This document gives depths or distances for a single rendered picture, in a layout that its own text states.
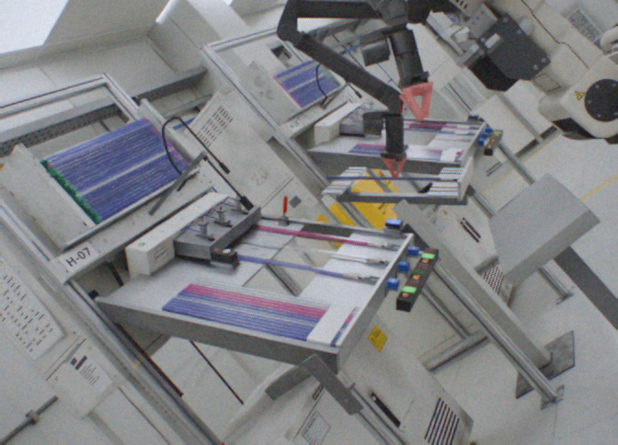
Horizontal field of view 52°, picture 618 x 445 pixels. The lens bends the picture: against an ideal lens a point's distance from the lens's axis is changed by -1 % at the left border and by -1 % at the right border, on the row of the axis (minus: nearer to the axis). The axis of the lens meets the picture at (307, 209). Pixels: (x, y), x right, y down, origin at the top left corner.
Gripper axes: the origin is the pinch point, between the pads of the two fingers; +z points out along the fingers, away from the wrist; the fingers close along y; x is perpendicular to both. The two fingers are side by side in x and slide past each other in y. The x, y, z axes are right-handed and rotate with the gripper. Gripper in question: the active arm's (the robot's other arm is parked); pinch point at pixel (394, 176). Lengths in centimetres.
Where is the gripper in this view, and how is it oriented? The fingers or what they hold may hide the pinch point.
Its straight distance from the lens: 205.7
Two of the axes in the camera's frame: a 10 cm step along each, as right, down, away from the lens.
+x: 9.2, 1.0, -3.8
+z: 0.6, 9.2, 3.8
